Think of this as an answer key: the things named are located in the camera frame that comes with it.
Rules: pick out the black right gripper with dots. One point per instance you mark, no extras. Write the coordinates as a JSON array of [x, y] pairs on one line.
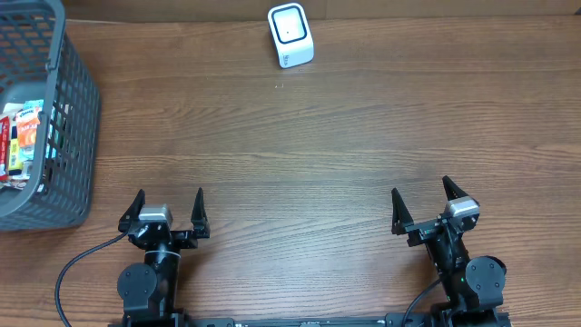
[[402, 222]]

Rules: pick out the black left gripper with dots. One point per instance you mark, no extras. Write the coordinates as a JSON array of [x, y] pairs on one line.
[[189, 237]]

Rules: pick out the yellow highlighter marker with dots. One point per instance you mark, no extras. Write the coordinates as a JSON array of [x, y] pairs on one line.
[[15, 164]]

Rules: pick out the brown snack pouch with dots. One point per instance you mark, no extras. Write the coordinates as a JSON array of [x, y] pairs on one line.
[[16, 181]]

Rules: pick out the teal tissue pack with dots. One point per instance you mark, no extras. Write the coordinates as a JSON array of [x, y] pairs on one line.
[[27, 121]]

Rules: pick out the red snack stick packet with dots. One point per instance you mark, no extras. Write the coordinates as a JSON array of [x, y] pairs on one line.
[[5, 145]]

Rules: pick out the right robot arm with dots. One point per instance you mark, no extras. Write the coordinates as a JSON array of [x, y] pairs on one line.
[[468, 290]]

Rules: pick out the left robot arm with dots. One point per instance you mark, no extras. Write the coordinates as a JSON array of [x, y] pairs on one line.
[[148, 289]]

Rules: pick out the white barcode scanner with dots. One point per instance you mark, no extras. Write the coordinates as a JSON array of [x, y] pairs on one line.
[[291, 34]]

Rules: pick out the grey plastic mesh basket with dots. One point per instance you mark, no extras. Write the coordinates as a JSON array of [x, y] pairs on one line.
[[39, 62]]

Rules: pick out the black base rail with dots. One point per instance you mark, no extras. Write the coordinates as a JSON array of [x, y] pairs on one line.
[[308, 323]]

